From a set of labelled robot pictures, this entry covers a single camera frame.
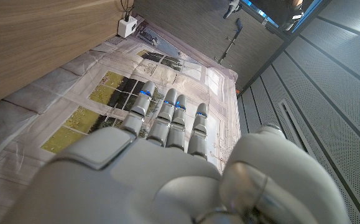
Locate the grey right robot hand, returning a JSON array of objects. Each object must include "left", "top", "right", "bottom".
[{"left": 0, "top": 80, "right": 351, "bottom": 224}]

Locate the printed window backdrop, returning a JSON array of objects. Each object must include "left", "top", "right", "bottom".
[{"left": 0, "top": 15, "right": 242, "bottom": 224}]

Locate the black power strip cable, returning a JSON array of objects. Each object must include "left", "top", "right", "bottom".
[{"left": 120, "top": 0, "right": 134, "bottom": 22}]

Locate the white power strip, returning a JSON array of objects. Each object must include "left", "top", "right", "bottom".
[{"left": 117, "top": 16, "right": 138, "bottom": 39}]

